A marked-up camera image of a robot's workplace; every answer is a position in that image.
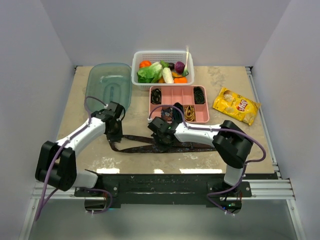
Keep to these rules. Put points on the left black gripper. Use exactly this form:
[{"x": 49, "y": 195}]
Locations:
[{"x": 117, "y": 137}]

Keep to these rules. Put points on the teal transparent container lid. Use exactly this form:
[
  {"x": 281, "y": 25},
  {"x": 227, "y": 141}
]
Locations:
[{"x": 109, "y": 82}]

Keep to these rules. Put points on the white plastic basket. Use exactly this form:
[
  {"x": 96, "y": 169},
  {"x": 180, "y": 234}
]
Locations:
[{"x": 170, "y": 56}]

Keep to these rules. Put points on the rolled dark blue tie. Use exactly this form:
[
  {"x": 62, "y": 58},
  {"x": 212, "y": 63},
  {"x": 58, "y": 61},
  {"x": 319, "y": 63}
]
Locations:
[{"x": 178, "y": 112}]

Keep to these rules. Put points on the yellow chips bag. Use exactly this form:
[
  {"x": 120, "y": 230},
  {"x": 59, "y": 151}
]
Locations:
[{"x": 236, "y": 106}]

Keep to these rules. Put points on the orange pumpkin toy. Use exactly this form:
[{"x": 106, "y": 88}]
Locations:
[{"x": 145, "y": 64}]

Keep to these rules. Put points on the green onion stalk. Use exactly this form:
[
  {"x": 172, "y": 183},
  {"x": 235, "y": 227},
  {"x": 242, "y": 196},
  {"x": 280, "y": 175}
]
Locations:
[{"x": 185, "y": 70}]

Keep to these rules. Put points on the rolled black tie right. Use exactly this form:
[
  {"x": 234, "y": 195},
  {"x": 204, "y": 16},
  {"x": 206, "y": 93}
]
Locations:
[{"x": 199, "y": 96}]

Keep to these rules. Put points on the dark patterned necktie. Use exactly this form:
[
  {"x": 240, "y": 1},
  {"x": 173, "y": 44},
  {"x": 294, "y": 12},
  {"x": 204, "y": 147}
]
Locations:
[{"x": 177, "y": 147}]

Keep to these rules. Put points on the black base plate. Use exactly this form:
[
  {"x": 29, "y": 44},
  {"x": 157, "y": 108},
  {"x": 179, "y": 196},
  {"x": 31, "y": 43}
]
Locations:
[{"x": 164, "y": 189}]

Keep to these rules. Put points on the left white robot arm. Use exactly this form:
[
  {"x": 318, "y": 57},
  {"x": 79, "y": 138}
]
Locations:
[{"x": 57, "y": 160}]

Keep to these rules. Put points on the rolled black tie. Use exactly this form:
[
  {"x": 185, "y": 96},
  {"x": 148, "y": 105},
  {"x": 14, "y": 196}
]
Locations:
[
  {"x": 199, "y": 96},
  {"x": 156, "y": 96}
]

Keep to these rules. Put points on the white daikon radish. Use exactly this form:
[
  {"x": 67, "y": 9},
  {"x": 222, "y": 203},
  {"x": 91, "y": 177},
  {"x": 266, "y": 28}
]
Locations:
[{"x": 167, "y": 75}]

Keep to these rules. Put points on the dark eggplant toy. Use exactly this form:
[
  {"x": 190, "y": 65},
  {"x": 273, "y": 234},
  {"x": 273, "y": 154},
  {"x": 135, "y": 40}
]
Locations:
[{"x": 171, "y": 66}]

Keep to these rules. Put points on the pink divided organizer tray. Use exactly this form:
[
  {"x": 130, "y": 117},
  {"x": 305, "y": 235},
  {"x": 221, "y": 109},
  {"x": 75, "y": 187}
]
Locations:
[{"x": 183, "y": 95}]

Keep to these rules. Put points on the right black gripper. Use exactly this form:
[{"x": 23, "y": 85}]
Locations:
[{"x": 162, "y": 148}]

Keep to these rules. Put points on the rolled floral tie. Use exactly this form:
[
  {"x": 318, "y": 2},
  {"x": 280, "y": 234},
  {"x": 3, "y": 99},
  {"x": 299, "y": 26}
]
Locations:
[{"x": 167, "y": 114}]

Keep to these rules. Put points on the green lettuce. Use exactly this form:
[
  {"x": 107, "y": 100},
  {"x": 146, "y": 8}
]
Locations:
[{"x": 150, "y": 74}]

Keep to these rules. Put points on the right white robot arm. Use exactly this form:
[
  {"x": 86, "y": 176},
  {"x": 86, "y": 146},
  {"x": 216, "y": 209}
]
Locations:
[{"x": 232, "y": 144}]

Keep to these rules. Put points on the rolled black tie left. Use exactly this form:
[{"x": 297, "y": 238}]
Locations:
[{"x": 156, "y": 96}]

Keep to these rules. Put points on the rolled yellow tie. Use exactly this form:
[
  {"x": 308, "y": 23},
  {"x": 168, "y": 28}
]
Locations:
[{"x": 189, "y": 113}]

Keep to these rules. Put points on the purple onion toy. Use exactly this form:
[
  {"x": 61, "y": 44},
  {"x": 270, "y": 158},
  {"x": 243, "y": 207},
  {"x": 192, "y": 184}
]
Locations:
[{"x": 179, "y": 67}]

